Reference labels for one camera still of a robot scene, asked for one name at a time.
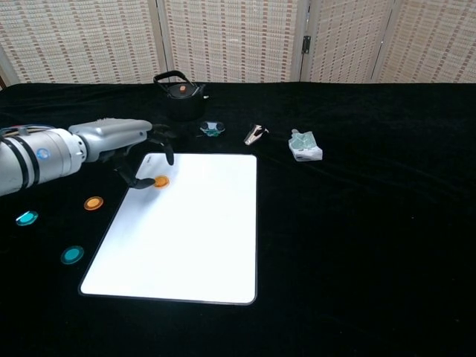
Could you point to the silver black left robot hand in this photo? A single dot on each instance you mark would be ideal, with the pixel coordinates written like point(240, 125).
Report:
point(111, 134)

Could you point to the white magnetic board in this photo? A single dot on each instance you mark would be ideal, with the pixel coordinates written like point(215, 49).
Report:
point(186, 241)

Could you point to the orange disc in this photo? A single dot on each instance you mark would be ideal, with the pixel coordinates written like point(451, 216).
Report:
point(162, 181)
point(93, 204)

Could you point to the metal binder clip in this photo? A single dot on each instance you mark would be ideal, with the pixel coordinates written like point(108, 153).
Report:
point(253, 135)

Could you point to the black velvet tablecloth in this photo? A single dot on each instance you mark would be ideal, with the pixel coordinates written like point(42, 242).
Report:
point(353, 241)

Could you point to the black teapot with orange knob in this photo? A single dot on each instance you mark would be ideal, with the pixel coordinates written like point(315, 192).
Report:
point(184, 108)

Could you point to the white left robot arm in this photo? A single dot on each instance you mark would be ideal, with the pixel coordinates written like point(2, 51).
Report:
point(37, 160)

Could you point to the woven folding screen panel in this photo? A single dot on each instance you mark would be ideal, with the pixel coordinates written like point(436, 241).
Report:
point(346, 41)
point(230, 41)
point(431, 41)
point(82, 41)

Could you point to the black screen hinge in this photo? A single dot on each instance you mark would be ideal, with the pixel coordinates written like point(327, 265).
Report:
point(306, 44)

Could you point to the teal disc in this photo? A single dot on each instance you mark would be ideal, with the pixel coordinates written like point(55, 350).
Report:
point(72, 255)
point(27, 218)

